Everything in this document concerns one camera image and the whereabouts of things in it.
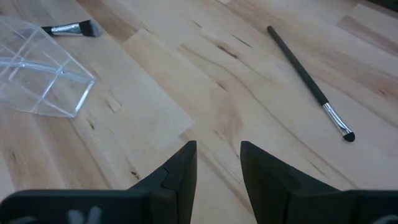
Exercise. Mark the clear acrylic organizer box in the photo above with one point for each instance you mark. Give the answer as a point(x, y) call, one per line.
point(46, 81)

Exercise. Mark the flat-head makeup brush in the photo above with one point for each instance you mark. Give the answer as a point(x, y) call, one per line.
point(66, 29)

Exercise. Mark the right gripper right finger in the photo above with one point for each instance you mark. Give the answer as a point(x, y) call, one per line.
point(273, 186)

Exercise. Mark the thin black eyeshadow brush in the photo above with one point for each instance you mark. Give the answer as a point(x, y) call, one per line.
point(302, 73)

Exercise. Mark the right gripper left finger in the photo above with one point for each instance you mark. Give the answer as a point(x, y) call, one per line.
point(174, 186)

